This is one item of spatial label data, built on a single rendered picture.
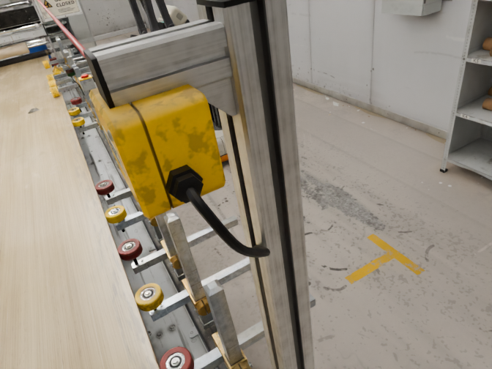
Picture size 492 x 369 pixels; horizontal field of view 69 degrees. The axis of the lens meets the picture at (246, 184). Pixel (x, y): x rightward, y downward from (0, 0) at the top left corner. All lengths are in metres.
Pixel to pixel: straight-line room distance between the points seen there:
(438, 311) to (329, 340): 0.59
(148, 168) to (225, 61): 0.07
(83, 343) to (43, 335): 0.14
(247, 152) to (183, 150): 0.06
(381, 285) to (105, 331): 1.58
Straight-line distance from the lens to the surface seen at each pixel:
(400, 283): 2.28
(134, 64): 0.19
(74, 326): 1.20
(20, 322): 1.32
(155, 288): 1.15
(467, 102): 3.09
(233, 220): 1.43
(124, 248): 1.34
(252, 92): 0.22
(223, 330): 0.89
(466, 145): 3.33
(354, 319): 2.10
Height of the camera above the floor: 1.73
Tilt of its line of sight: 34 degrees down
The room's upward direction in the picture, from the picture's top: 10 degrees counter-clockwise
